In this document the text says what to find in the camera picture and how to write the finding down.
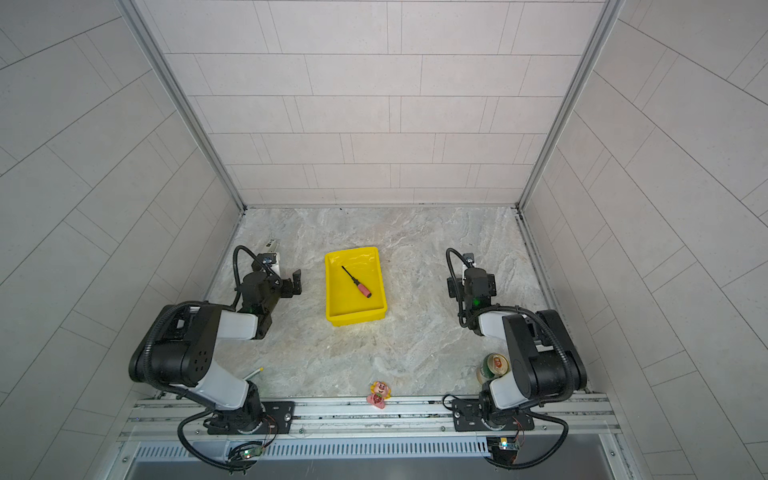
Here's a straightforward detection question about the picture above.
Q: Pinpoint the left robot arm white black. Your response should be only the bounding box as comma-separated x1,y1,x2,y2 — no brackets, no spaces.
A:
128,269,302,435

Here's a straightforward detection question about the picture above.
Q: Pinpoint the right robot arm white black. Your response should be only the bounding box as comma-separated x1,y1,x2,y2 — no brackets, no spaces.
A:
447,268,587,431

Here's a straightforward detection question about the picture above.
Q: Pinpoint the green drink can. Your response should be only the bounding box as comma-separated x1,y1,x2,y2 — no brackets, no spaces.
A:
476,353,510,384

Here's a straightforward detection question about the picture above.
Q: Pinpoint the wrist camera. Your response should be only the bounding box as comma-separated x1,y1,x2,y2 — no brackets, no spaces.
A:
462,253,476,268
257,238,280,271

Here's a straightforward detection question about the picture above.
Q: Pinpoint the green circuit board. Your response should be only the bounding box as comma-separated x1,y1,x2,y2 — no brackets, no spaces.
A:
486,437,521,467
227,441,264,470

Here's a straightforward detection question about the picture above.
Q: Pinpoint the right green circuit board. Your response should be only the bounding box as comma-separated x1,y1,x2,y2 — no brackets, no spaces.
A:
486,437,521,467

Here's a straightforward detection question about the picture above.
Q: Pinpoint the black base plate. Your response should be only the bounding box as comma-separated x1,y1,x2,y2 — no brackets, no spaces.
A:
443,395,535,432
203,401,296,436

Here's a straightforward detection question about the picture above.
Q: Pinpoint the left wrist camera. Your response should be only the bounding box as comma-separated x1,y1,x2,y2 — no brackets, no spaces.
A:
257,238,280,271

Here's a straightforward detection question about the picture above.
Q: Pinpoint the left green circuit board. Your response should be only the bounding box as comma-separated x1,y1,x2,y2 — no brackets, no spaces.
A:
227,441,264,470

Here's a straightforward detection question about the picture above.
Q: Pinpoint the aluminium rail frame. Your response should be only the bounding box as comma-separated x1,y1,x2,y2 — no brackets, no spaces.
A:
96,393,640,479

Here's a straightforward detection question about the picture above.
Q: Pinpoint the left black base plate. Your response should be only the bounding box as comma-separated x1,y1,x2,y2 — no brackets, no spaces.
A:
203,401,296,436

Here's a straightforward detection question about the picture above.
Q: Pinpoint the right black corrugated cable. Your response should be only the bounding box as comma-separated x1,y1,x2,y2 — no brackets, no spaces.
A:
445,247,583,470

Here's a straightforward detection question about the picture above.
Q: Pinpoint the yellow plastic bin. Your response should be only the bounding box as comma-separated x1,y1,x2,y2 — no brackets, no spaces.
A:
324,247,388,327

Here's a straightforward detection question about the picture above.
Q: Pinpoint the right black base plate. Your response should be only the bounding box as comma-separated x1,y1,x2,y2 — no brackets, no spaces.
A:
443,395,535,432

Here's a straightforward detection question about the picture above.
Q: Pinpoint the pink toy figure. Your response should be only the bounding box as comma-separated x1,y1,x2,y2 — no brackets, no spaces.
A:
366,381,391,409

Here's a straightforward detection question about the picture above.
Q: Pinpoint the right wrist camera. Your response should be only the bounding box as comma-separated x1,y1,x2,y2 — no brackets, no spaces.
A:
462,253,476,268

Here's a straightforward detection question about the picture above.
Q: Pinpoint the red handled screwdriver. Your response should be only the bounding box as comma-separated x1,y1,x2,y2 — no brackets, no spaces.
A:
341,266,372,298

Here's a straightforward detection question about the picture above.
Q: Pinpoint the small yellow tipped pen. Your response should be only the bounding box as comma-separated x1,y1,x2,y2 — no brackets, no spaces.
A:
244,367,264,381

